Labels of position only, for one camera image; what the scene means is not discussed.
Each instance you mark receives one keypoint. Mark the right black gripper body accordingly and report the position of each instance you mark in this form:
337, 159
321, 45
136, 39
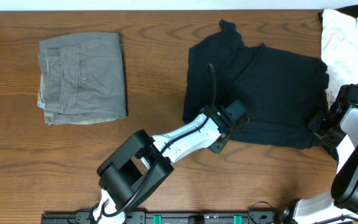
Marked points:
325, 130

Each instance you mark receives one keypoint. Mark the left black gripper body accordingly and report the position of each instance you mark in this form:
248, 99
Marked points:
218, 150

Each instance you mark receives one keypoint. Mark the black t-shirt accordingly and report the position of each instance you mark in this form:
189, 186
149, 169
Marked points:
281, 90

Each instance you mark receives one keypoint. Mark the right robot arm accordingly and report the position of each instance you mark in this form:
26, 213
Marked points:
340, 205

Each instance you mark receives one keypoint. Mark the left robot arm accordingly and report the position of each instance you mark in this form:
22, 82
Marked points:
141, 163

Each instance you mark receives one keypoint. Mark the white garment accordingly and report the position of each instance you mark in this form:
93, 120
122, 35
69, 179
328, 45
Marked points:
339, 50

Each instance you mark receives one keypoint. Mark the folded grey khaki pants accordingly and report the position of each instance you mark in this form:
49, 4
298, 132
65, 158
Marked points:
82, 79

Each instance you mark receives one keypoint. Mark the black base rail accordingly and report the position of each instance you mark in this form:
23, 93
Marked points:
263, 217

